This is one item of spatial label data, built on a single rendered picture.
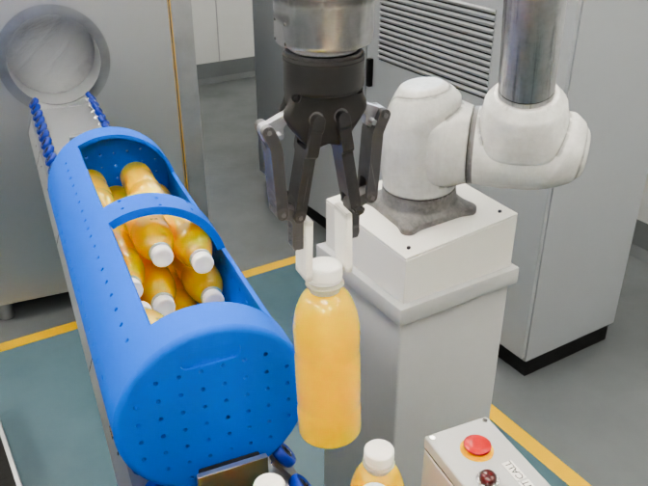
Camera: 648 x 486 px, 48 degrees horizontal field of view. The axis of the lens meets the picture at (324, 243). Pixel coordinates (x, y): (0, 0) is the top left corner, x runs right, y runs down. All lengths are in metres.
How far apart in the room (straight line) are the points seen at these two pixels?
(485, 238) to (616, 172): 1.31
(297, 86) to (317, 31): 0.06
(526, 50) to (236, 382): 0.72
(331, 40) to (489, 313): 1.11
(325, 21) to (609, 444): 2.31
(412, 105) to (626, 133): 1.44
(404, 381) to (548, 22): 0.77
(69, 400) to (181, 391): 1.90
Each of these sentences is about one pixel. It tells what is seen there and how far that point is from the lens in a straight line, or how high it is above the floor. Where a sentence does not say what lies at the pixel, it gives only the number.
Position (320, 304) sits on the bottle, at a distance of 0.77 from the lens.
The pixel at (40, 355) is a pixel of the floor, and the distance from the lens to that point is 3.19.
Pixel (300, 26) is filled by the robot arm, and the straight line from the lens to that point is 0.64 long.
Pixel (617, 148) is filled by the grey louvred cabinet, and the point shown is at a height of 0.88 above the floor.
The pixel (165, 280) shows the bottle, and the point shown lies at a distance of 1.38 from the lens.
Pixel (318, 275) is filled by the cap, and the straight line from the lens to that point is 0.76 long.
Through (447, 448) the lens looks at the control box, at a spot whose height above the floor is 1.10.
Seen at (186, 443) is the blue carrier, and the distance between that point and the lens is 1.10.
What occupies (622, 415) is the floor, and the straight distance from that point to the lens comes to 2.91.
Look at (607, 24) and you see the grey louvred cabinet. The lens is 2.50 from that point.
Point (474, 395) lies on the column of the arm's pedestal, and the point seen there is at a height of 0.67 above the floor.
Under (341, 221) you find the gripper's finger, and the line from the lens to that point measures 0.75.
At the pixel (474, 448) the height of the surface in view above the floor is 1.11.
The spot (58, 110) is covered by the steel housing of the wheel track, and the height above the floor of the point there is 0.93.
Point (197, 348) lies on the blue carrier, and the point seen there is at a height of 1.21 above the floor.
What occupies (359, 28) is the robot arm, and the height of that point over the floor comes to 1.66.
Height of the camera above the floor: 1.80
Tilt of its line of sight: 28 degrees down
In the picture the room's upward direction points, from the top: straight up
